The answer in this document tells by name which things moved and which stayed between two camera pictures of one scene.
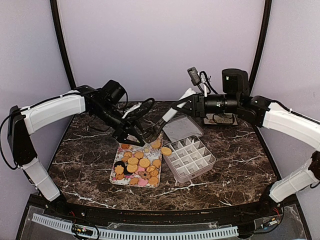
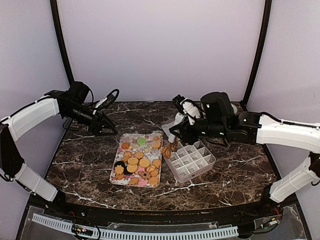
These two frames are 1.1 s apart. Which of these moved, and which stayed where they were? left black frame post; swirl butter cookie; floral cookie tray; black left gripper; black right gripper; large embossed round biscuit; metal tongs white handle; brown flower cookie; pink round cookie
Moved: metal tongs white handle; black right gripper; black left gripper
Stayed: swirl butter cookie; floral cookie tray; pink round cookie; left black frame post; large embossed round biscuit; brown flower cookie
